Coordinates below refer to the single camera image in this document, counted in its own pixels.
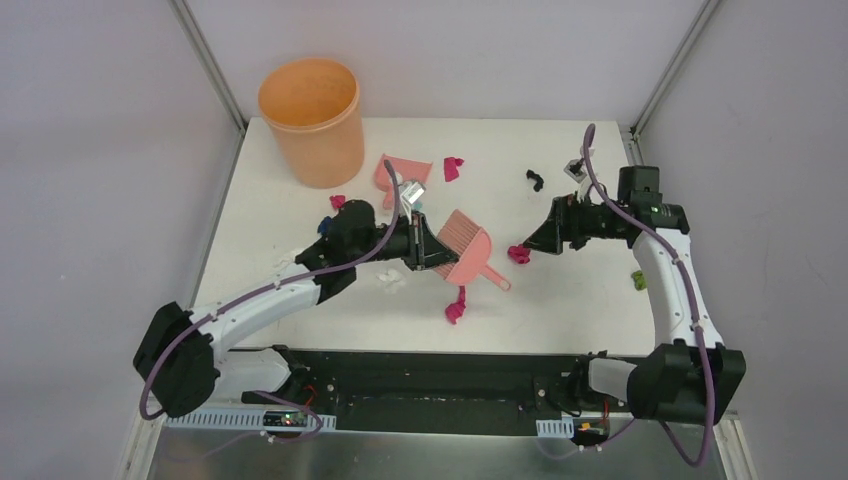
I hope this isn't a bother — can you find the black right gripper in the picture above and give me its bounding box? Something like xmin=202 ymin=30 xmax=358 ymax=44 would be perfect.
xmin=523 ymin=190 xmax=625 ymax=255

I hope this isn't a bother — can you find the pink hand brush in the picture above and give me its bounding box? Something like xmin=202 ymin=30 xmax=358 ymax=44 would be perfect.
xmin=434 ymin=209 xmax=511 ymax=291

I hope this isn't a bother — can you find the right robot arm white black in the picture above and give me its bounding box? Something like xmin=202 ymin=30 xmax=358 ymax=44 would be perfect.
xmin=522 ymin=166 xmax=747 ymax=426

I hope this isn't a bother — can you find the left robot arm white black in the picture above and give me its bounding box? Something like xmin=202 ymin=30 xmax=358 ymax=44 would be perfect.
xmin=132 ymin=200 xmax=459 ymax=420

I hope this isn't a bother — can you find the magenta paper scrap centre right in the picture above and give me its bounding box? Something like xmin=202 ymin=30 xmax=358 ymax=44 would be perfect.
xmin=507 ymin=245 xmax=531 ymax=265

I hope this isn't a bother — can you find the white paper scrap centre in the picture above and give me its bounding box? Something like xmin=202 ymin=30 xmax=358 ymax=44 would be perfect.
xmin=376 ymin=268 xmax=407 ymax=294

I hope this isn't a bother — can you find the black paper scrap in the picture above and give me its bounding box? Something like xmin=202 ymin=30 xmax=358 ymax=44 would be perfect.
xmin=525 ymin=169 xmax=544 ymax=192

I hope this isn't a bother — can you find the magenta paper scrap bottom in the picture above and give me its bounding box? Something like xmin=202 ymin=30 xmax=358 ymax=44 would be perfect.
xmin=444 ymin=286 xmax=467 ymax=325

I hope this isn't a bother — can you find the pink plastic dustpan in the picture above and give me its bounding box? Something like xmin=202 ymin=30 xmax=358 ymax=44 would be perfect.
xmin=373 ymin=154 xmax=433 ymax=211

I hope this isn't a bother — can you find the magenta paper scrap top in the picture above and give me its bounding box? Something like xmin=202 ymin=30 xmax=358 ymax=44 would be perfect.
xmin=443 ymin=157 xmax=465 ymax=183

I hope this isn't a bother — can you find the green paper scrap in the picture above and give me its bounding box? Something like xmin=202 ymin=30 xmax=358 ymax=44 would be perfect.
xmin=631 ymin=270 xmax=647 ymax=291

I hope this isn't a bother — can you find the small magenta paper scrap left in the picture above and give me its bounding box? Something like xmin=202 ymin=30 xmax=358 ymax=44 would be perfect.
xmin=329 ymin=195 xmax=347 ymax=211

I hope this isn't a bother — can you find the dark blue paper scrap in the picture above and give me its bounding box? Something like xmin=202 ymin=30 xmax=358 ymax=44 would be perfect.
xmin=317 ymin=216 xmax=332 ymax=236

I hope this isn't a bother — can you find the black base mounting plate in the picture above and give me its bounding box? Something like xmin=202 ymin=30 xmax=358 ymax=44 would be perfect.
xmin=272 ymin=345 xmax=624 ymax=436

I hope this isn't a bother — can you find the orange plastic bin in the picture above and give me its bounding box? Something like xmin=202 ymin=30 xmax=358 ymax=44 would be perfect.
xmin=257 ymin=58 xmax=365 ymax=189

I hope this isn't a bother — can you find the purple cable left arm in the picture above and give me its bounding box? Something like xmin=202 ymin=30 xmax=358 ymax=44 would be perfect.
xmin=139 ymin=159 xmax=404 ymax=422

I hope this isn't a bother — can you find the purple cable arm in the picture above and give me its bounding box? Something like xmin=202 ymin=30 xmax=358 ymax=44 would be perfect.
xmin=139 ymin=159 xmax=404 ymax=422
xmin=581 ymin=123 xmax=719 ymax=468

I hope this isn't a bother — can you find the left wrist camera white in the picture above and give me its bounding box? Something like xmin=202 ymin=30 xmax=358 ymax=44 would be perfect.
xmin=399 ymin=180 xmax=426 ymax=215

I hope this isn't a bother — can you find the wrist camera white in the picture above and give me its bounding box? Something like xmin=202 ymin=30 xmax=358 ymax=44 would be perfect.
xmin=563 ymin=158 xmax=587 ymax=183
xmin=399 ymin=180 xmax=426 ymax=215

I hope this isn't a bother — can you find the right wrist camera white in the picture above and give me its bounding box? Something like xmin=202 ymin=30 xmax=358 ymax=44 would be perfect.
xmin=563 ymin=158 xmax=587 ymax=183

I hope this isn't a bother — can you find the right white slotted cable duct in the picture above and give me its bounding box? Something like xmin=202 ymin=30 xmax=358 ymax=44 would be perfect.
xmin=535 ymin=417 xmax=575 ymax=439

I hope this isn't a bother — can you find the white slotted cable duct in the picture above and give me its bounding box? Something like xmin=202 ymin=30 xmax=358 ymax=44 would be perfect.
xmin=535 ymin=417 xmax=575 ymax=439
xmin=165 ymin=408 xmax=337 ymax=433

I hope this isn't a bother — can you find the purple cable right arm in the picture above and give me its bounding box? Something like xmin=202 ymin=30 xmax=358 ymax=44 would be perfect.
xmin=581 ymin=123 xmax=719 ymax=468

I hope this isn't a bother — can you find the left white slotted cable duct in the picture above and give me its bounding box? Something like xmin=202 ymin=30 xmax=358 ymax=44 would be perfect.
xmin=165 ymin=408 xmax=337 ymax=433

